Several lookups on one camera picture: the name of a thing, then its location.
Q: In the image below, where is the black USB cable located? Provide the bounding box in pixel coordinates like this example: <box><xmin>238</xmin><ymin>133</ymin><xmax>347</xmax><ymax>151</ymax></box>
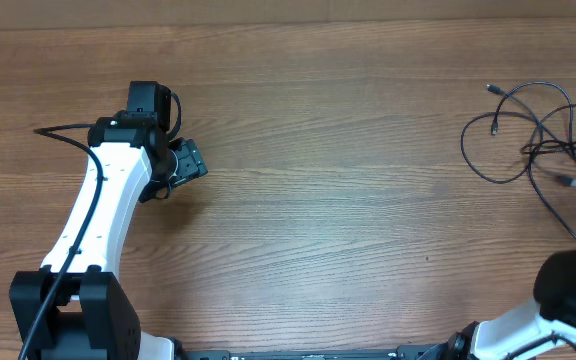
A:
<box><xmin>519</xmin><ymin>97</ymin><xmax>576</xmax><ymax>189</ymax></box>
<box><xmin>460</xmin><ymin>83</ymin><xmax>576</xmax><ymax>194</ymax></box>
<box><xmin>490</xmin><ymin>81</ymin><xmax>576</xmax><ymax>249</ymax></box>

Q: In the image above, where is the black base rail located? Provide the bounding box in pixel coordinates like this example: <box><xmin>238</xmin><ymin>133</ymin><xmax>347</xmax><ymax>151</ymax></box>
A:
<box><xmin>180</xmin><ymin>344</ymin><xmax>446</xmax><ymax>360</ymax></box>

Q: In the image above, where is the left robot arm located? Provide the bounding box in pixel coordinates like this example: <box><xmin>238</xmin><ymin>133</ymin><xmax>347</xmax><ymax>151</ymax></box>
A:
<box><xmin>9</xmin><ymin>81</ymin><xmax>208</xmax><ymax>360</ymax></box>

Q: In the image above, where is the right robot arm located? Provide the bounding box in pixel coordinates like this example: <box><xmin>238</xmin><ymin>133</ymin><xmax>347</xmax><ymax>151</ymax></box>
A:
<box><xmin>439</xmin><ymin>250</ymin><xmax>576</xmax><ymax>360</ymax></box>

